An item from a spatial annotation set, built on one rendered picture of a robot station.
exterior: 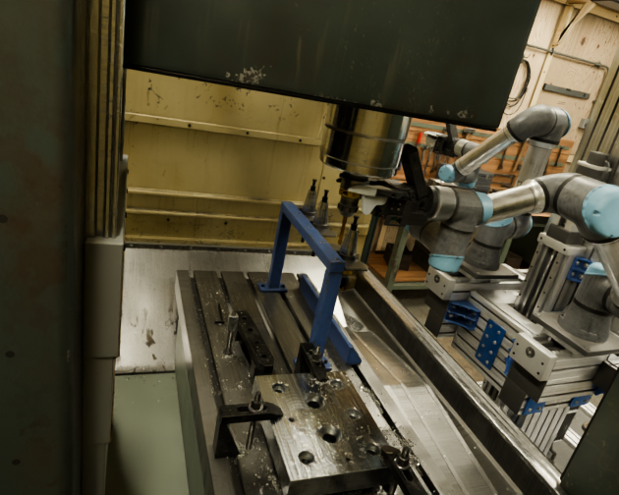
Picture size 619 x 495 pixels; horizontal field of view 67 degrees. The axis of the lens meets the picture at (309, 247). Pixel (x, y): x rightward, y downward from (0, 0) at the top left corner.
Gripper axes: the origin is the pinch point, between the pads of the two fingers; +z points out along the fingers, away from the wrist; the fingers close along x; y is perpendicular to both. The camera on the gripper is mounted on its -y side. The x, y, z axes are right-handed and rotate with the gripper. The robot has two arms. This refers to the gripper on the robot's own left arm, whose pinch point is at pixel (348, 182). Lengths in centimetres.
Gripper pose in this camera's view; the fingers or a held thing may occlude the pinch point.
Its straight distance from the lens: 95.1
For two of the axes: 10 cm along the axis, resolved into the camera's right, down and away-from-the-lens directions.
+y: -2.1, 9.1, 3.6
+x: -3.2, -4.1, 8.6
